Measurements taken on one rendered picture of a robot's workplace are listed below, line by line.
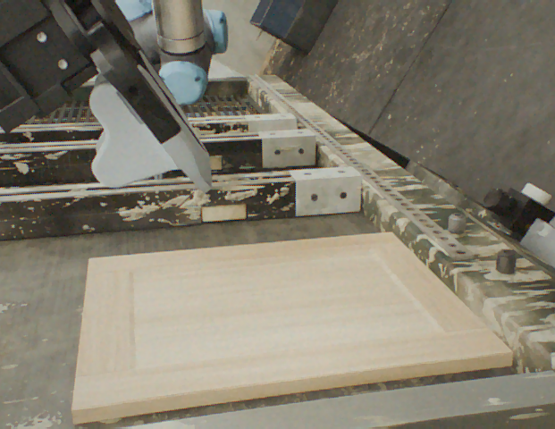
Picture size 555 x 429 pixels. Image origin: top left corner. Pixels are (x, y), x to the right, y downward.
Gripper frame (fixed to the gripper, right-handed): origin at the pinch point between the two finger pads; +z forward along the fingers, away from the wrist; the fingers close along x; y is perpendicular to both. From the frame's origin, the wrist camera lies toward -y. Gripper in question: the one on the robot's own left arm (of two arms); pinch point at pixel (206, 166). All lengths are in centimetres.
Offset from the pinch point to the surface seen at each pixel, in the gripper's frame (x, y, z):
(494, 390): -9.8, -9.1, 39.1
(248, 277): -44, 10, 32
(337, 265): -45, -2, 39
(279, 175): -74, -1, 34
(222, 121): -121, 6, 33
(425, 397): -9.8, -3.1, 35.4
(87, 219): -69, 31, 20
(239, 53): -555, -12, 117
